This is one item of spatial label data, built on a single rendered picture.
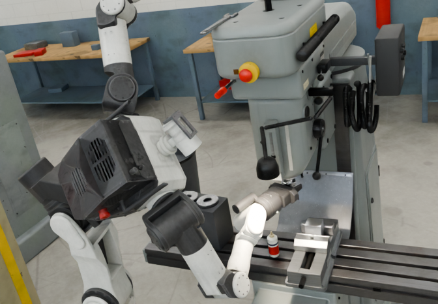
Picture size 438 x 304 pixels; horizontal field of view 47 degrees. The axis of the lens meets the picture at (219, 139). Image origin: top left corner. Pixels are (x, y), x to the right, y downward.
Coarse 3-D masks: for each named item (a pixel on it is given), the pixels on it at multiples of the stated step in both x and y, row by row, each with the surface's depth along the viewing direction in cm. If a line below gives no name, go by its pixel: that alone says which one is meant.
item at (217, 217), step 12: (192, 192) 213; (204, 204) 203; (216, 204) 204; (228, 204) 208; (204, 216) 202; (216, 216) 201; (228, 216) 209; (204, 228) 205; (216, 228) 202; (228, 228) 210; (216, 240) 204; (228, 240) 211
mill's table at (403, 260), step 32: (160, 256) 216; (224, 256) 202; (256, 256) 201; (288, 256) 196; (352, 256) 190; (384, 256) 187; (416, 256) 184; (352, 288) 181; (384, 288) 176; (416, 288) 170
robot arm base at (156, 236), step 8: (176, 192) 148; (168, 200) 146; (176, 200) 147; (184, 200) 145; (192, 200) 145; (152, 208) 145; (160, 208) 144; (168, 208) 146; (192, 208) 143; (144, 216) 144; (152, 216) 144; (200, 216) 144; (152, 224) 141; (200, 224) 147; (152, 232) 140; (152, 240) 145; (160, 240) 138; (160, 248) 141; (168, 248) 141
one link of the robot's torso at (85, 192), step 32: (96, 128) 138; (128, 128) 144; (160, 128) 157; (64, 160) 150; (96, 160) 138; (128, 160) 137; (160, 160) 148; (96, 192) 138; (128, 192) 141; (160, 192) 144
